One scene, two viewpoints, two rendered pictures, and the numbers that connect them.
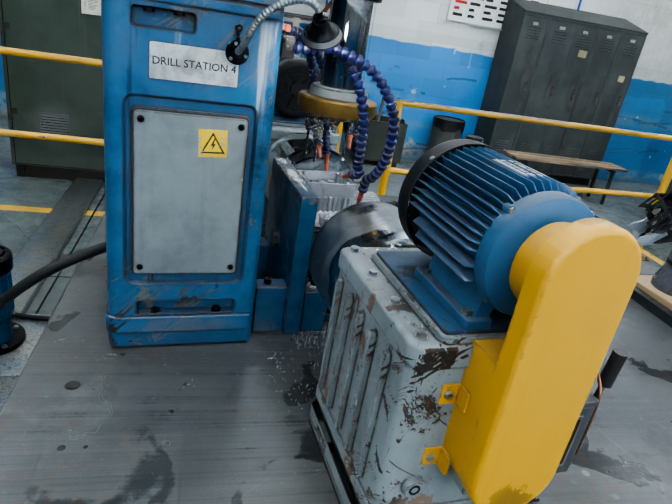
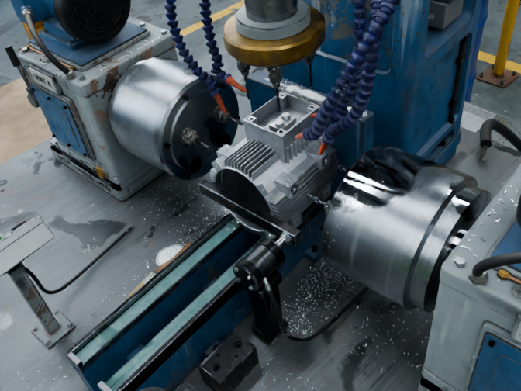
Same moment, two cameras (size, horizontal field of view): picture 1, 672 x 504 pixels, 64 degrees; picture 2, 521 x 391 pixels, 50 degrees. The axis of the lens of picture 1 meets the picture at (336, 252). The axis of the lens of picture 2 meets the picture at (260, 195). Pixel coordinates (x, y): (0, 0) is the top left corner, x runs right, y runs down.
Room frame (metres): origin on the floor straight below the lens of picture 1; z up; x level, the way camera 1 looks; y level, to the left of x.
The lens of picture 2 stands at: (2.06, -0.34, 1.78)
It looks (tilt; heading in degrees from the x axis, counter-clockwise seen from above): 43 degrees down; 158
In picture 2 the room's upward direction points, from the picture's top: 8 degrees counter-clockwise
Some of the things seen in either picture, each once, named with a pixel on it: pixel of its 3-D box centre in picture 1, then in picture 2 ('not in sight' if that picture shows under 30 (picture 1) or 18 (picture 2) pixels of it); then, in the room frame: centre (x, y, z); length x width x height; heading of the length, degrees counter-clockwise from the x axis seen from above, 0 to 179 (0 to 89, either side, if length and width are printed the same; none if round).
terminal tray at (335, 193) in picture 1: (324, 191); (283, 127); (1.25, 0.05, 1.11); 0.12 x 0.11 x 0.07; 111
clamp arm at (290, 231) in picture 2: not in sight; (246, 211); (1.33, -0.08, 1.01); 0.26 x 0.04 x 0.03; 21
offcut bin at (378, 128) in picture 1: (381, 128); not in sight; (6.26, -0.28, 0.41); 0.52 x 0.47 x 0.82; 105
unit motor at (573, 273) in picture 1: (500, 309); (68, 43); (0.68, -0.25, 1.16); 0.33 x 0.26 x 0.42; 21
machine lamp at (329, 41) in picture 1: (285, 35); not in sight; (0.96, 0.14, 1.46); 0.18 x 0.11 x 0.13; 111
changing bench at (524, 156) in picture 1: (559, 177); not in sight; (6.10, -2.38, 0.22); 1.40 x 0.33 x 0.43; 103
